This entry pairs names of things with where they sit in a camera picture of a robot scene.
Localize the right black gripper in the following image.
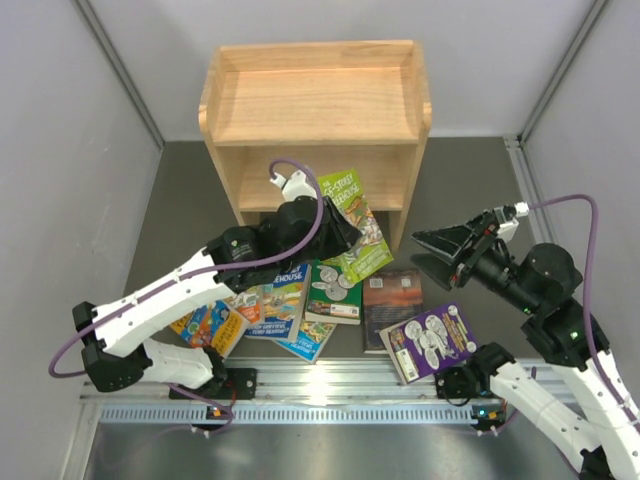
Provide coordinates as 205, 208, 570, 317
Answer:
409, 208, 539, 313

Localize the lime green 65-Storey Treehouse book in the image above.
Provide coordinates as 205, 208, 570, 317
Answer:
318, 169, 393, 283

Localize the dark green 104-Storey Treehouse book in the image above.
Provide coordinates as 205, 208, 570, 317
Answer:
304, 261, 363, 325

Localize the orange 78-Storey Treehouse book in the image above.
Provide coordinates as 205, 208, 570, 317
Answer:
224, 286, 264, 325

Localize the yellow 130-Storey Treehouse book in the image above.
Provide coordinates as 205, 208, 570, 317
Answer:
170, 301, 250, 359

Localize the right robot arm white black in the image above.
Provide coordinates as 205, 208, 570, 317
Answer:
411, 202, 639, 479

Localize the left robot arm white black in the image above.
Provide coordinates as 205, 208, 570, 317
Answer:
72, 196, 361, 397

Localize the dark sunset cover book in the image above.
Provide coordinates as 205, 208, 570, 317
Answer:
363, 269, 423, 354

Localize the blue 91-Storey Treehouse book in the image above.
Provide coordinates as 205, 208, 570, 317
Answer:
244, 263, 310, 342

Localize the purple Treehouse book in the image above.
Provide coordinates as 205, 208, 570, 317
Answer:
380, 302, 480, 385

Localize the blue 26-Storey Treehouse book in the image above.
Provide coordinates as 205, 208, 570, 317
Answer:
275, 321, 337, 364

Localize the wooden two-tier bookshelf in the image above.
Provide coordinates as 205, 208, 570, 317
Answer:
198, 40, 432, 249

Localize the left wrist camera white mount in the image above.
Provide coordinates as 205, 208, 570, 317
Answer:
270, 170, 317, 202

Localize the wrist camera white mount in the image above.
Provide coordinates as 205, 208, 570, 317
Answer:
493, 201, 530, 243
270, 170, 317, 202

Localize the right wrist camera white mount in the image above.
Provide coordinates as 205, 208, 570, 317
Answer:
493, 201, 530, 243

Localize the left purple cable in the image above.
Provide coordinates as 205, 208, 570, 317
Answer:
47, 158, 331, 436

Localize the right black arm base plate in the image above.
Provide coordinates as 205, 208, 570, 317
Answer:
434, 365, 505, 407

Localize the aluminium mounting rail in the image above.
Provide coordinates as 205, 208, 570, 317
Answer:
79, 355, 609, 407

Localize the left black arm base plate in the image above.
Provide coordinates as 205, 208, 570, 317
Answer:
190, 368, 257, 401

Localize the slotted grey cable duct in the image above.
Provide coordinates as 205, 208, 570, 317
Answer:
100, 402, 502, 425

